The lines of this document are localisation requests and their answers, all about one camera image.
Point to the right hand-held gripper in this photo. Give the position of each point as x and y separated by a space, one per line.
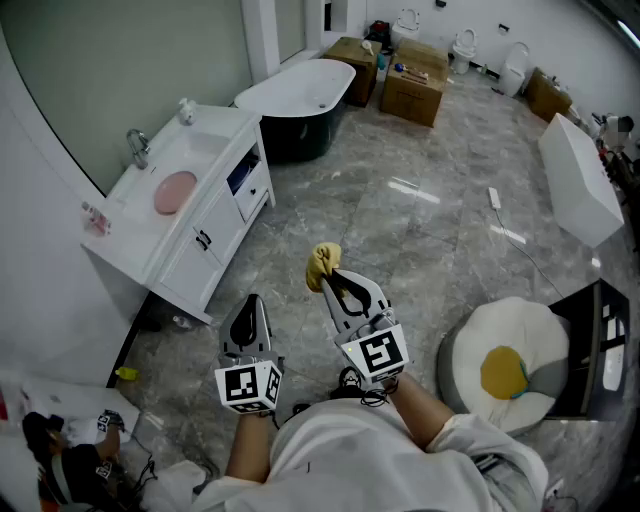
377 352

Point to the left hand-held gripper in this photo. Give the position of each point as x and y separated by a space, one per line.
245 385

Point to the yellow cloth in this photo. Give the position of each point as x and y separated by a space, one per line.
320 265

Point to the big pink plate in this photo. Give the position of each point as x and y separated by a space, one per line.
174 192

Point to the person's right forearm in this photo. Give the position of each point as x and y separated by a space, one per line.
420 415

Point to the person's left forearm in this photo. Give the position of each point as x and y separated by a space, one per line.
247 450

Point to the clear plastic bottle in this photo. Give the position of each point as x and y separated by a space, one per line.
182 322

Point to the person's black white shoe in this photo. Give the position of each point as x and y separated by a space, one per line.
349 381

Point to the white vanity cabinet with sink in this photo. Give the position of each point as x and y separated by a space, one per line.
210 220

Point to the yellow floor object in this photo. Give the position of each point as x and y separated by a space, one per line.
127 373

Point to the fried egg shaped cushion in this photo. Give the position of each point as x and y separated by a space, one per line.
505 340

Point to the person's white shirt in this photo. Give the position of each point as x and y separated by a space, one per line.
360 460

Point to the white power strip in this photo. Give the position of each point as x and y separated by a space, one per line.
494 198

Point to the white rectangular sink basin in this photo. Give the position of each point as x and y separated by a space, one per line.
75 400

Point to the pink label bottle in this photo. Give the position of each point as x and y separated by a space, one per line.
96 220

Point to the chrome faucet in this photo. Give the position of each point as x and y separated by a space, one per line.
138 150

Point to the brown cardboard box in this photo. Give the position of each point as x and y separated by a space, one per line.
425 52
412 100
547 97
350 70

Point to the white freestanding bathtub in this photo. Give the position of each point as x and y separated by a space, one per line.
295 95

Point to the white pump soap dispenser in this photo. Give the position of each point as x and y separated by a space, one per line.
187 112

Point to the black cabinet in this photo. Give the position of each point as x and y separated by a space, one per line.
590 350

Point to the teal bottle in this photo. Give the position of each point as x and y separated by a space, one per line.
381 61

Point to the white rectangular bathtub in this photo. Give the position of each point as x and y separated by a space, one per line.
580 180

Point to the white brush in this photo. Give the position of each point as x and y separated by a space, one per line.
367 46

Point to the red black vacuum cleaner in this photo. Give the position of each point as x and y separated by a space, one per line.
380 30

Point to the white window frame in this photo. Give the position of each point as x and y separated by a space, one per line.
260 35

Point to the large wall mirror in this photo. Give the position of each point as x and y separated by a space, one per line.
125 65

